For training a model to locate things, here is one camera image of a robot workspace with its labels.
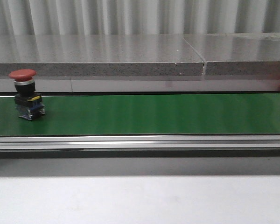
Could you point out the red mushroom push button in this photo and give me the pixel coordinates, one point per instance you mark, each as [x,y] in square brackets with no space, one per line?
[29,104]

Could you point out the grey stone slab left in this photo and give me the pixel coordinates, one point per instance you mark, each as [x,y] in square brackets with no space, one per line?
[99,55]

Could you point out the grey stone slab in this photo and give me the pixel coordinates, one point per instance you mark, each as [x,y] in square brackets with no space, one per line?
[99,55]
[243,55]

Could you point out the green conveyor belt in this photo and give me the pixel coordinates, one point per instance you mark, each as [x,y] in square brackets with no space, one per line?
[148,114]

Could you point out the grey stone slab right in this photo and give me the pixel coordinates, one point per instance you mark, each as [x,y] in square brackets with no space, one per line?
[243,55]

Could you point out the white pleated curtain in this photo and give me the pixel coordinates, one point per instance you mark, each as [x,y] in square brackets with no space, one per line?
[108,17]

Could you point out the aluminium conveyor side rail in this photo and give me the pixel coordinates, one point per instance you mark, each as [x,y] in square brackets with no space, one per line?
[135,143]

